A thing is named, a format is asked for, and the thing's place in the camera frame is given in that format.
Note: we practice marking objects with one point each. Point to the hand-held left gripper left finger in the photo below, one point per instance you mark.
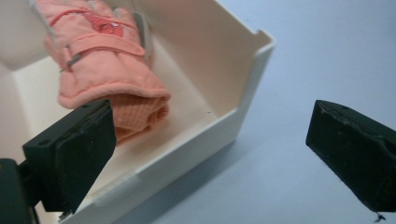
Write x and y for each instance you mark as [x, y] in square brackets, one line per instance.
[81, 158]

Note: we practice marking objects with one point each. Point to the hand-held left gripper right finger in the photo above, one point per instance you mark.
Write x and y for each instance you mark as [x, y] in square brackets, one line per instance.
[355, 149]

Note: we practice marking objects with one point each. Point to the pink padded glove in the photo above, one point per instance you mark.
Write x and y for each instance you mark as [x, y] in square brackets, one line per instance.
[106, 71]

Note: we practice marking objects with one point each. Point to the cream plastic storage box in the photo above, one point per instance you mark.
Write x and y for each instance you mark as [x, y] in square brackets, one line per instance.
[199, 77]

